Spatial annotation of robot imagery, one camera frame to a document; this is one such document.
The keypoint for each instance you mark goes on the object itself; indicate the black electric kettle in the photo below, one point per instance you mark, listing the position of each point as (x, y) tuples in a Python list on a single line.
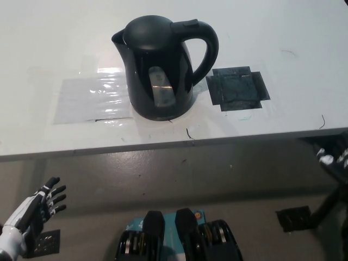
[(141, 87)]

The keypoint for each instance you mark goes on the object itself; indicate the black tape patch on desk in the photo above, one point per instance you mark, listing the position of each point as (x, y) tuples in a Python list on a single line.
[(236, 89)]

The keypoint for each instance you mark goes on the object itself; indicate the clear glossy tape sheet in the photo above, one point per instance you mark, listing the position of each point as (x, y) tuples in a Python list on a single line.
[(89, 100)]

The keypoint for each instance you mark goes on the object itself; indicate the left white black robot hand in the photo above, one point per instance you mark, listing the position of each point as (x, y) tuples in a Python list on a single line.
[(32, 214)]

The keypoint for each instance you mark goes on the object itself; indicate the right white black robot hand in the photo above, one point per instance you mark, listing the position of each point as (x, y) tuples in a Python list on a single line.
[(335, 168)]

